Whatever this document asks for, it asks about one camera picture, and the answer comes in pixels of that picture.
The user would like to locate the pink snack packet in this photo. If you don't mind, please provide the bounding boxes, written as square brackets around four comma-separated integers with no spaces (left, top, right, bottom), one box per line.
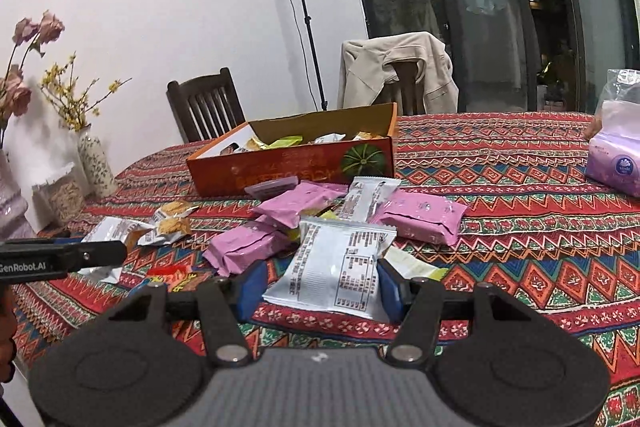
[254,181,348,230]
[370,190,468,247]
[203,221,292,277]

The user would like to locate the pink snack packet middle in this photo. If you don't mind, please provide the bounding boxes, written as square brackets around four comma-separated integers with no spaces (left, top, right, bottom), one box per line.
[254,181,348,230]

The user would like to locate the dark wooden chair left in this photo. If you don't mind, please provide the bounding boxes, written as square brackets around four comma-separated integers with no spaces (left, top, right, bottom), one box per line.
[166,67,245,143]

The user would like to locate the floral ceramic vase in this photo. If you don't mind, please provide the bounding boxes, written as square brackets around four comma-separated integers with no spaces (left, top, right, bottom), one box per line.
[77,124,118,198]

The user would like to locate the colourful patterned tablecloth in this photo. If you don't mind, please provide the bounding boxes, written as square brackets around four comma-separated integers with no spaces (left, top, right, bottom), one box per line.
[14,113,639,426]

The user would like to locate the purple tissue pack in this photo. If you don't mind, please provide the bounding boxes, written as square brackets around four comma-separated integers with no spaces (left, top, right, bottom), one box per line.
[586,101,640,198]

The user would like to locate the pink snack packet left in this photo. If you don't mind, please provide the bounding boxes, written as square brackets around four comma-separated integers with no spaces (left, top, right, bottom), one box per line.
[203,221,292,277]

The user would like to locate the silver white snack packet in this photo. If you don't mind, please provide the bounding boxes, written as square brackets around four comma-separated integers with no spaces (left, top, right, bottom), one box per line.
[262,217,396,322]

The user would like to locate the orange red chip bag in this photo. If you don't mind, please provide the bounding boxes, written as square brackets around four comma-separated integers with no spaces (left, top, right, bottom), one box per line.
[128,265,216,296]

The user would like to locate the orange cardboard box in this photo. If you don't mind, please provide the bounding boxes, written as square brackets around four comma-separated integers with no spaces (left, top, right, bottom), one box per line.
[186,103,398,197]

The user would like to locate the yellow green snack packet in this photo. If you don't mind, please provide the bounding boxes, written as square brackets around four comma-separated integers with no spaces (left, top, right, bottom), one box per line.
[384,246,448,281]

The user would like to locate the dark wooden chair with jacket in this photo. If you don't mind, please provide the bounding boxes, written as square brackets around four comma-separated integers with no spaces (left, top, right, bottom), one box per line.
[374,62,425,116]

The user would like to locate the clear plastic bag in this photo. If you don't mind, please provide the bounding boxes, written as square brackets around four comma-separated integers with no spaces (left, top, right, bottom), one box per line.
[582,68,640,140]

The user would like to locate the silver snack packet rear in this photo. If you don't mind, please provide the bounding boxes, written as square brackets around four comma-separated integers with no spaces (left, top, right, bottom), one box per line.
[337,176,400,222]

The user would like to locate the person's left hand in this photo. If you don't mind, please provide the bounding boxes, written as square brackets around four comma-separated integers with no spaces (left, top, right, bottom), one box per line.
[0,286,17,384]

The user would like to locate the pink snack packet right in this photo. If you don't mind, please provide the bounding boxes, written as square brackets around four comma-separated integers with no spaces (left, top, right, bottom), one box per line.
[370,190,468,247]

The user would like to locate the clear cracker packet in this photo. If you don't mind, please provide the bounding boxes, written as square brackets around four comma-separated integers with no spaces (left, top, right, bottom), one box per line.
[137,200,200,247]
[79,217,152,284]

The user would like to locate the beige jacket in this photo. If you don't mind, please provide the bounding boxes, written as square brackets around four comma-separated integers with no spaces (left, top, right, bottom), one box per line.
[337,31,459,115]

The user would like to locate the yellow flower branches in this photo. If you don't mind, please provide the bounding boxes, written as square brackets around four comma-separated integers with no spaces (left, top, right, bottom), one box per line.
[38,53,131,132]

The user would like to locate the pink roses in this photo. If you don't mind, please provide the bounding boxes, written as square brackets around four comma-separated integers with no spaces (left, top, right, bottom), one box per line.
[1,10,65,146]

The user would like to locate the dark purple snack packet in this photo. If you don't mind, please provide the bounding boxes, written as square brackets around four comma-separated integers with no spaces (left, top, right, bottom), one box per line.
[244,176,299,200]

